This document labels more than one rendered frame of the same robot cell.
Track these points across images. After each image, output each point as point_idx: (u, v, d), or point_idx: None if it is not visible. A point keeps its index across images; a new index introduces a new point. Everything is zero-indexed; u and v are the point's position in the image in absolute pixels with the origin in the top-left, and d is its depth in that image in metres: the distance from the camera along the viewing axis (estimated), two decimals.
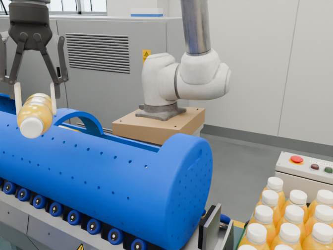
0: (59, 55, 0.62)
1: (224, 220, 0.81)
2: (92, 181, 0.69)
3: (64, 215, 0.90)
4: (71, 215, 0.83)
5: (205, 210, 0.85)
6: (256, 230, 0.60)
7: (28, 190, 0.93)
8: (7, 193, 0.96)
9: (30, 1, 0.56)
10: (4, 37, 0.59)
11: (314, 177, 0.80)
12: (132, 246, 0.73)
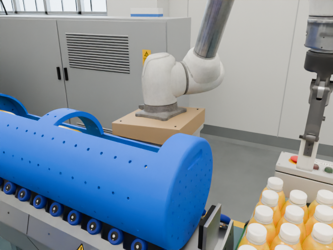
0: (309, 107, 0.52)
1: (224, 220, 0.81)
2: (92, 181, 0.69)
3: (64, 215, 0.90)
4: (71, 215, 0.83)
5: (205, 210, 0.85)
6: (256, 230, 0.60)
7: (28, 190, 0.93)
8: (7, 193, 0.96)
9: (310, 48, 0.54)
10: None
11: (314, 177, 0.80)
12: (132, 246, 0.73)
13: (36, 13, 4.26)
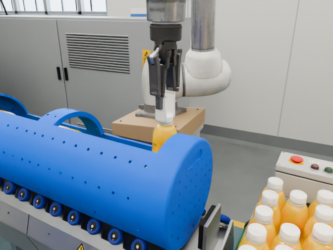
0: (150, 70, 0.67)
1: (224, 220, 0.81)
2: (92, 181, 0.69)
3: (64, 215, 0.90)
4: (71, 215, 0.83)
5: (205, 210, 0.85)
6: (256, 230, 0.60)
7: (28, 190, 0.93)
8: (7, 193, 0.96)
9: (152, 22, 0.67)
10: None
11: (314, 177, 0.80)
12: (132, 246, 0.73)
13: (36, 13, 4.26)
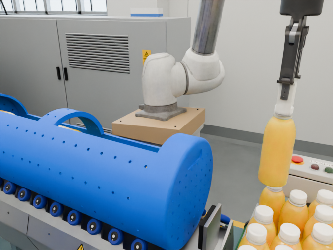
0: (284, 52, 0.55)
1: (224, 220, 0.81)
2: (92, 181, 0.69)
3: (64, 215, 0.90)
4: (71, 215, 0.83)
5: (205, 210, 0.85)
6: (256, 230, 0.60)
7: (28, 190, 0.93)
8: (7, 193, 0.96)
9: None
10: None
11: (314, 177, 0.80)
12: (132, 246, 0.73)
13: (36, 13, 4.26)
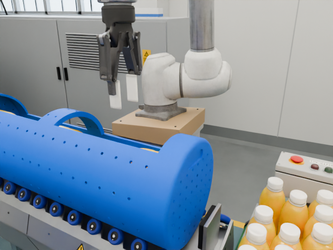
0: (101, 53, 0.64)
1: (224, 220, 0.81)
2: (93, 181, 0.68)
3: (64, 215, 0.90)
4: (71, 215, 0.83)
5: (205, 210, 0.85)
6: (256, 230, 0.60)
7: (28, 190, 0.93)
8: (6, 193, 0.96)
9: None
10: None
11: (314, 177, 0.80)
12: (132, 246, 0.73)
13: (36, 13, 4.26)
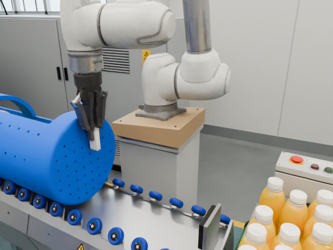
0: (103, 104, 0.85)
1: (224, 220, 0.81)
2: (1, 148, 0.85)
3: (64, 215, 0.90)
4: (70, 219, 0.83)
5: (203, 208, 0.85)
6: (256, 230, 0.60)
7: (19, 199, 0.93)
8: (7, 182, 0.97)
9: (97, 71, 0.78)
10: (79, 101, 0.78)
11: (314, 177, 0.80)
12: (140, 241, 0.72)
13: (36, 13, 4.26)
